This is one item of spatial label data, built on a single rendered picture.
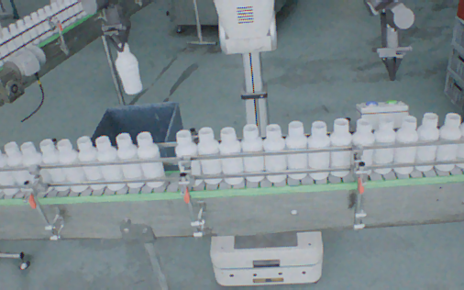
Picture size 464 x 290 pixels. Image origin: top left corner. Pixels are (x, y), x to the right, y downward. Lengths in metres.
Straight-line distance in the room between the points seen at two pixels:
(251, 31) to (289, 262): 1.04
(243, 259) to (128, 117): 0.81
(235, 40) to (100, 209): 0.78
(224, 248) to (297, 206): 0.86
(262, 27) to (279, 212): 0.70
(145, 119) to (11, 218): 0.69
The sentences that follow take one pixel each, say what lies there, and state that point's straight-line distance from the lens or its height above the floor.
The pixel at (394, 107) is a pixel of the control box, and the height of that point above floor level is 1.12.
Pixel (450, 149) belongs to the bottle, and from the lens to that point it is 1.24.
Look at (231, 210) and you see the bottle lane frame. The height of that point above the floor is 0.93.
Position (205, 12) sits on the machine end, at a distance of 5.04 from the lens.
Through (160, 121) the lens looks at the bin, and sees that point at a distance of 1.83.
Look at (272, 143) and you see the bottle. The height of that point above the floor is 1.13.
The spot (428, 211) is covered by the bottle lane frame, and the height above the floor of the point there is 0.87.
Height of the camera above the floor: 1.79
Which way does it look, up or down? 35 degrees down
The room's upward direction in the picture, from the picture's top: 8 degrees counter-clockwise
